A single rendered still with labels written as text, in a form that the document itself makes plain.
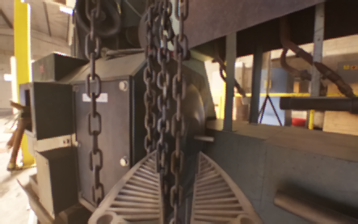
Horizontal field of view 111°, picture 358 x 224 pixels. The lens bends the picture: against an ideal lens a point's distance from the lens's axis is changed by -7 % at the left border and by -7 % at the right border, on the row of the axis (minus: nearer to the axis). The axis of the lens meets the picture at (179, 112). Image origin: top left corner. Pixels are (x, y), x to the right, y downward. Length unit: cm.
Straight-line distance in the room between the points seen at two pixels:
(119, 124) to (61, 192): 26
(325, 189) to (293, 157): 10
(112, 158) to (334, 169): 55
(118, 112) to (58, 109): 18
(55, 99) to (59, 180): 20
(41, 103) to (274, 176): 68
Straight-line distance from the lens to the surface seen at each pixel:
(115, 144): 29
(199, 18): 87
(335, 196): 57
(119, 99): 27
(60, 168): 45
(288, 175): 57
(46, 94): 41
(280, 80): 321
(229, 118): 65
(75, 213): 57
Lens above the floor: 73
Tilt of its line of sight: 5 degrees down
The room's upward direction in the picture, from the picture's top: 1 degrees clockwise
